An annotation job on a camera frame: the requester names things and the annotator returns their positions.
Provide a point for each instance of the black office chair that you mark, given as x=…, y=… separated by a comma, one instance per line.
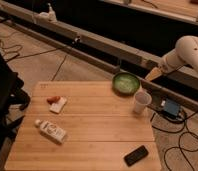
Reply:
x=11, y=93

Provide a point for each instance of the white lotion bottle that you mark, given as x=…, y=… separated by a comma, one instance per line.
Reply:
x=50, y=131

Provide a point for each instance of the small orange-red object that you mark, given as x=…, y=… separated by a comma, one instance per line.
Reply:
x=53, y=99

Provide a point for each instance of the metal floor rail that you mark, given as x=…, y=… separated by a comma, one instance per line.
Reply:
x=139, y=38

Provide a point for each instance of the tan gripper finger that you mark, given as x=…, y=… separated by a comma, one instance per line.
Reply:
x=153, y=74

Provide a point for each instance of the blue power box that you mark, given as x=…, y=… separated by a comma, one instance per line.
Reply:
x=170, y=108

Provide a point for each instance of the black smartphone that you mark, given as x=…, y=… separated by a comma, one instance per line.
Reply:
x=136, y=155

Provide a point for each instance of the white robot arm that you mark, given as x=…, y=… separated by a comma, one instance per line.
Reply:
x=185, y=52

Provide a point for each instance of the green ceramic bowl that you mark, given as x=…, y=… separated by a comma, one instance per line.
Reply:
x=125, y=83

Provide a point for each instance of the white object on rail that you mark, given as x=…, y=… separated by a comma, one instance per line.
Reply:
x=50, y=15

